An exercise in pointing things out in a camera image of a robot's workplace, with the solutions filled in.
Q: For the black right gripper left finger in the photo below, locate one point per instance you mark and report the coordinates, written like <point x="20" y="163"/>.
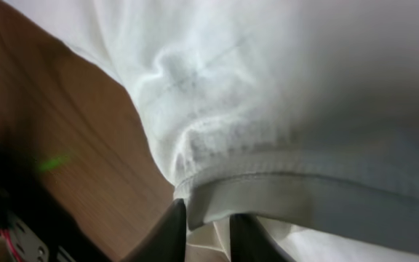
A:
<point x="167" y="240"/>

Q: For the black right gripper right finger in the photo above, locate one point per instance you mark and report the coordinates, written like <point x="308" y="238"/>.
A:
<point x="249" y="242"/>

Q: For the white printed t-shirt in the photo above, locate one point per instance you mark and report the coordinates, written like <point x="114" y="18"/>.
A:
<point x="303" y="113"/>

